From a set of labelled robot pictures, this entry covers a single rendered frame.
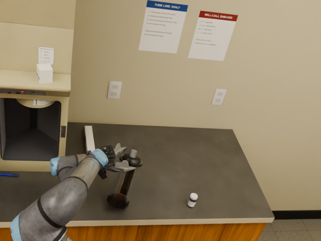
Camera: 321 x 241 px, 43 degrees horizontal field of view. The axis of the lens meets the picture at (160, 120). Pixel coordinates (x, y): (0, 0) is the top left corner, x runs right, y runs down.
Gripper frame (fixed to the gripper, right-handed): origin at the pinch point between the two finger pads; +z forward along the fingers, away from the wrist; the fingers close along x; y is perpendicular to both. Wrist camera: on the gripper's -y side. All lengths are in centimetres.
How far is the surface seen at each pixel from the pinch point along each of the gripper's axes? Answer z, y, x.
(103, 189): -9.6, -22.9, 3.9
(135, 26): 16, 36, 56
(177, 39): 39, 31, 51
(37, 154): -37.1, -15.0, 25.4
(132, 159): -0.6, 2.7, -3.2
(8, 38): -47, 49, 26
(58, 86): -30.8, 34.7, 11.5
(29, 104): -40, 16, 25
